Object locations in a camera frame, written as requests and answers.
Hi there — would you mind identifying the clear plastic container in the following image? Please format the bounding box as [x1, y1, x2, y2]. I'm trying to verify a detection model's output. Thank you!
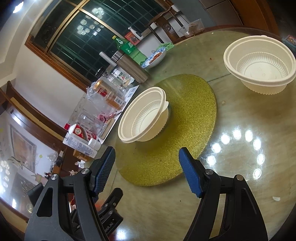
[179, 19, 205, 38]

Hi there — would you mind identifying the wooden sideboard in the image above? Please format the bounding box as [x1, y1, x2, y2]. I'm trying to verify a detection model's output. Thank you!
[1, 81, 78, 221]

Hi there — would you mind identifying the wooden chair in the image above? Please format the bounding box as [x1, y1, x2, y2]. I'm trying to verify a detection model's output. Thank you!
[146, 7, 189, 44]

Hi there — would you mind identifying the steel thermos flask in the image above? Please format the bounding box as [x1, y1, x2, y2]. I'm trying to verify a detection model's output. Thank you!
[111, 50, 149, 84]

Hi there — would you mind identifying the grey refrigerator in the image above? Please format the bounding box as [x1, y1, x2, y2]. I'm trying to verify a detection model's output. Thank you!
[171, 0, 243, 27]

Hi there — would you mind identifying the gold glitter turntable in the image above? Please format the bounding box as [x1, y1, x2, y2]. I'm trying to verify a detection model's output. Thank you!
[115, 74, 217, 187]

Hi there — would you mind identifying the green plastic bottle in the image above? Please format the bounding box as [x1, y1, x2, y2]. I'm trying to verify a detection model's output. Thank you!
[112, 35, 147, 65]

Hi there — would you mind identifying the dark barred window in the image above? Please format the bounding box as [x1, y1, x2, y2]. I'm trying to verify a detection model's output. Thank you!
[25, 0, 173, 90]

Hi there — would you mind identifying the large beige plastic bowl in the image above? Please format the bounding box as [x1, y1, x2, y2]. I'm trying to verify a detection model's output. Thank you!
[223, 35, 295, 95]

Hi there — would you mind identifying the red white liquor bottle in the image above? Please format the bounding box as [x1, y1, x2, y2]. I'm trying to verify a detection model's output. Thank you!
[64, 123, 97, 144]

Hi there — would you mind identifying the small beige plastic bowl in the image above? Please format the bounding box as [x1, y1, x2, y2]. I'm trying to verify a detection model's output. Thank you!
[118, 87, 169, 144]

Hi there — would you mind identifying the framed wall picture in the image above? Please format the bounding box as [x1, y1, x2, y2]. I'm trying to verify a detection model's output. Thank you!
[10, 125, 37, 173]

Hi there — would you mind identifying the blue white food plate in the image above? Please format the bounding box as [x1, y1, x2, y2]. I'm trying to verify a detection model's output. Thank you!
[141, 47, 167, 70]

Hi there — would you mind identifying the clear glass pitcher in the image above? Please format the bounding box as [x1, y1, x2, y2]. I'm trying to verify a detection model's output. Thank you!
[76, 102, 109, 137]

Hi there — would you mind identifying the white tube carton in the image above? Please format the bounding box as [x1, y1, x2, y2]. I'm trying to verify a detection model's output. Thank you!
[63, 133, 97, 158]

